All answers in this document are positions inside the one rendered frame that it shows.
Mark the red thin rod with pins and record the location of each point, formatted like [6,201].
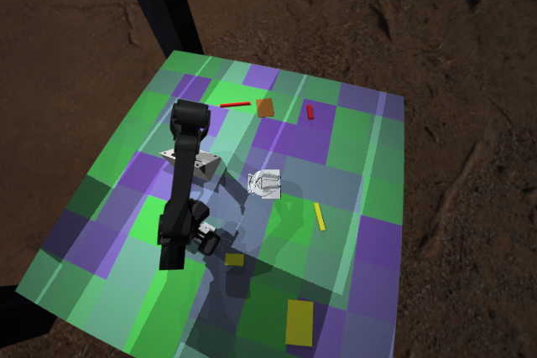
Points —
[235,104]

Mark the yellow flat bar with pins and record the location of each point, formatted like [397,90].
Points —
[318,216]

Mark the brown square plate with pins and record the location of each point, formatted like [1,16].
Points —
[265,107]

